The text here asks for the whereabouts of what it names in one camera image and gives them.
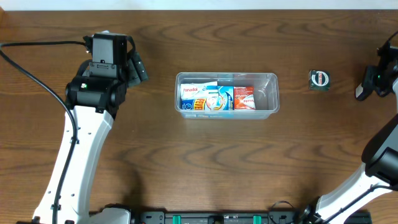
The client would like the dark bottle white cap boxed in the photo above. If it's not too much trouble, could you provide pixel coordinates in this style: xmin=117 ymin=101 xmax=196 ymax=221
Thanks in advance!
xmin=355 ymin=83 xmax=373 ymax=101

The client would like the white Panadol box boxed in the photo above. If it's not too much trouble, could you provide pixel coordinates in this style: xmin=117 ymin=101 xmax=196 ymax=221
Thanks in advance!
xmin=180 ymin=81 xmax=218 ymax=100

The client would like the blue medicine box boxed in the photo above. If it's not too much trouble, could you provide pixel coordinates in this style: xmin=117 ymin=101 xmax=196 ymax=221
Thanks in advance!
xmin=181 ymin=85 xmax=234 ymax=111

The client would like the red Panadol ActiFast box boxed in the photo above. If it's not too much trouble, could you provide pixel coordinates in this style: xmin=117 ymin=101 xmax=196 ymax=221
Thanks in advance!
xmin=234 ymin=86 xmax=256 ymax=110

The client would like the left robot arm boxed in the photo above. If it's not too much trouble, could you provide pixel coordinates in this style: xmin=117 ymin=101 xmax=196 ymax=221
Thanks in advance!
xmin=31 ymin=31 xmax=148 ymax=223

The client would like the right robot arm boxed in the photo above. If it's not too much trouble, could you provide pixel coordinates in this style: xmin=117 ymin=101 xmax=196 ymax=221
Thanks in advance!
xmin=296 ymin=40 xmax=397 ymax=224

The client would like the clear plastic container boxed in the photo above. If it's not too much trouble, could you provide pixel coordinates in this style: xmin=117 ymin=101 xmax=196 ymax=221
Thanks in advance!
xmin=175 ymin=72 xmax=280 ymax=119

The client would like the green Zam-Buk box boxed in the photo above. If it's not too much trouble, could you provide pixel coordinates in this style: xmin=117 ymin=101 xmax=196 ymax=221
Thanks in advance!
xmin=308 ymin=70 xmax=330 ymax=91

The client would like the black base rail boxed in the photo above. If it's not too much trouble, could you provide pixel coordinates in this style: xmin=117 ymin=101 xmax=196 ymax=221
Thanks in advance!
xmin=90 ymin=210 xmax=373 ymax=224

